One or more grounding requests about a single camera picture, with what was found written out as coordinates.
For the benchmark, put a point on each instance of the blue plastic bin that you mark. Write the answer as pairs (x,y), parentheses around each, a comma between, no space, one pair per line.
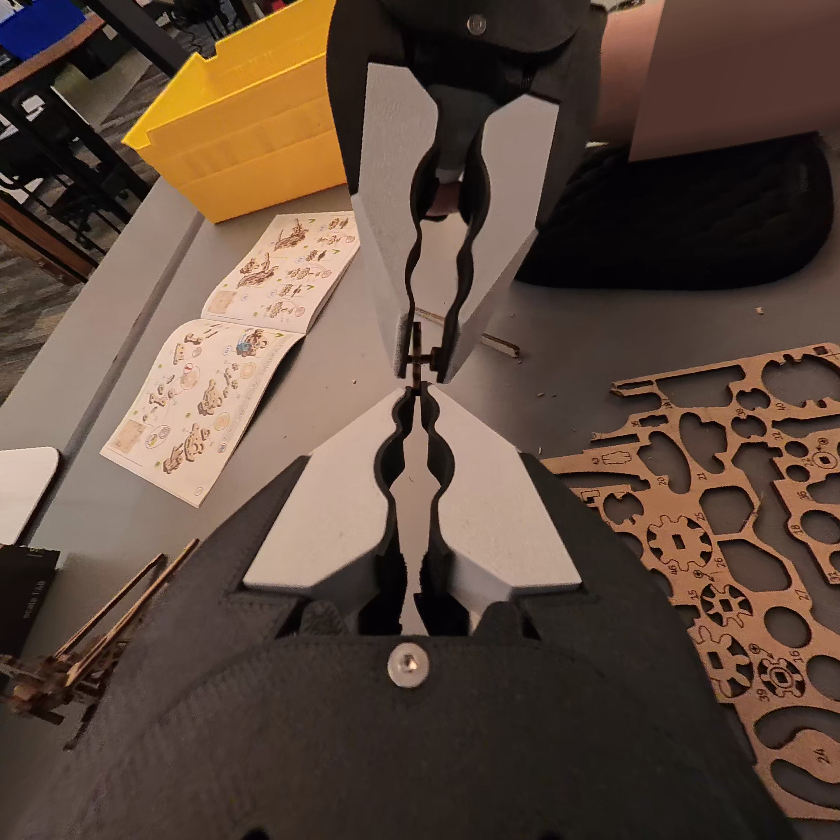
(39,26)

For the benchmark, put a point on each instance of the person's right hand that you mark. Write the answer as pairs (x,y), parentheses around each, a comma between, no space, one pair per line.
(446,200)

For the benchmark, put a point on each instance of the black model kit box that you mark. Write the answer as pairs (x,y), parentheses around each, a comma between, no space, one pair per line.
(26,604)

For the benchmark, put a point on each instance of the laser-cut plywood parts sheet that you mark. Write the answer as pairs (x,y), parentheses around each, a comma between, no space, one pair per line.
(659,541)

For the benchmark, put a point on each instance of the partly built wooden model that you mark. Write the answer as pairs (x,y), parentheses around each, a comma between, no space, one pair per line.
(65,669)

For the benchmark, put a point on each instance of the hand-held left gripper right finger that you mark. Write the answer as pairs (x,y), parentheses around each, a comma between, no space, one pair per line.
(505,525)

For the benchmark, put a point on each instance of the thin wooden strip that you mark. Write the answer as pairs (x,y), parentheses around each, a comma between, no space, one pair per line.
(502,344)

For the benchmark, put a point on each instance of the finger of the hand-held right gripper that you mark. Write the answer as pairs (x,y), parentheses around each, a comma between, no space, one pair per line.
(512,197)
(387,197)

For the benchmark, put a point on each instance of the open instruction booklet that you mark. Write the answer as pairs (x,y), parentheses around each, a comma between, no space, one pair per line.
(197,407)

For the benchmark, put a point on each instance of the wooden gear with axle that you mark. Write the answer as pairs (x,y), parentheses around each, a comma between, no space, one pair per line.
(415,341)

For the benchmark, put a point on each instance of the yellow plastic bin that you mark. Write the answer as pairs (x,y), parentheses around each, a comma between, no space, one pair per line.
(249,131)

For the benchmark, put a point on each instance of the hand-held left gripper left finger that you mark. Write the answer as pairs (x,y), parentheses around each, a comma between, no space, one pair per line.
(321,525)

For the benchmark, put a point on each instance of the black quilted cushion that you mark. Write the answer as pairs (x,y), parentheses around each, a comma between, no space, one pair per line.
(656,229)

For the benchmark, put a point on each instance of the person's right forearm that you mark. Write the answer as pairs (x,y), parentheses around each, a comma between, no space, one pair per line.
(620,79)

